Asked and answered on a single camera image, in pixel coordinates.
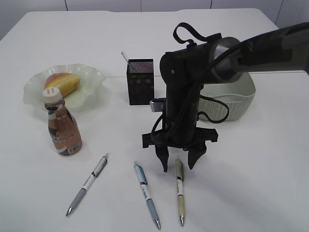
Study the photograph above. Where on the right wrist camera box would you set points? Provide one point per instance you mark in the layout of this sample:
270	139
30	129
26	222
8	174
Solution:
158	104

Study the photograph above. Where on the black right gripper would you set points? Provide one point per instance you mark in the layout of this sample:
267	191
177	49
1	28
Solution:
196	146

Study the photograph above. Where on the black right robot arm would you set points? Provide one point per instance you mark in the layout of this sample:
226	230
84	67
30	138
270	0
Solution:
215	60

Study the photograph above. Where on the cream and beige pen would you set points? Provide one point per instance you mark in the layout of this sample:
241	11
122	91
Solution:
180	191

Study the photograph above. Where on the sugared bread roll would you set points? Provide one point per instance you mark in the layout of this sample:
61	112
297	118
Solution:
65	82

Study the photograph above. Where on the brown coffee drink bottle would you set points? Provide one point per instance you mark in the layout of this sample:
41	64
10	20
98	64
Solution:
62	126

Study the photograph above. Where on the blue and grey pen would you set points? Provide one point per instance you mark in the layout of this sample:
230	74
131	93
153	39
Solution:
144	187

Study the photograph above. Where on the white and grey pen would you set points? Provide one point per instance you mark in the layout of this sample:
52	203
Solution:
87	184

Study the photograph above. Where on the grey-green woven plastic basket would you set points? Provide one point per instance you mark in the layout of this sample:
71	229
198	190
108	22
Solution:
238	96

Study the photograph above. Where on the clear plastic ruler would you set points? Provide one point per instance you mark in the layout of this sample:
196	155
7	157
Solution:
125	56

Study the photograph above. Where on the pale green wavy glass plate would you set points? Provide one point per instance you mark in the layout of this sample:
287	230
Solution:
87	95

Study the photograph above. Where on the black mesh pen holder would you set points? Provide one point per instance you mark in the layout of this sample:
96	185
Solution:
140	81

